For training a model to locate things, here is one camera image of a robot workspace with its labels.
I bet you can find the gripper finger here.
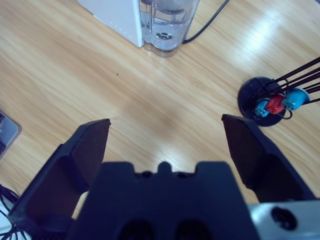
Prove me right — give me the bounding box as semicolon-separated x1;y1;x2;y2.
221;114;316;204
7;118;111;240

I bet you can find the blue coffee capsule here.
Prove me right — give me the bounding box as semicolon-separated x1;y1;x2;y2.
282;87;311;111
254;98;271;118

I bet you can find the red coffee capsule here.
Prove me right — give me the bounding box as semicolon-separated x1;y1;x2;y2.
265;94;286;115

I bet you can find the white coffee machine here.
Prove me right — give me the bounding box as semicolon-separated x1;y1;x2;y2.
76;0;145;49

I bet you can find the black capsule holder stand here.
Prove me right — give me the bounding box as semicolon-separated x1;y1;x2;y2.
237;56;320;128

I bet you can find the clear water tank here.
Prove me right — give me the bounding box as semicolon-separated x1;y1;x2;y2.
139;0;201;59

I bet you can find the white mount with dark post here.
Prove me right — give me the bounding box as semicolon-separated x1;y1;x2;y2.
0;109;23;160

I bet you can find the black power cable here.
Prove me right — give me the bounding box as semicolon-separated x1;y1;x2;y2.
181;0;230;45

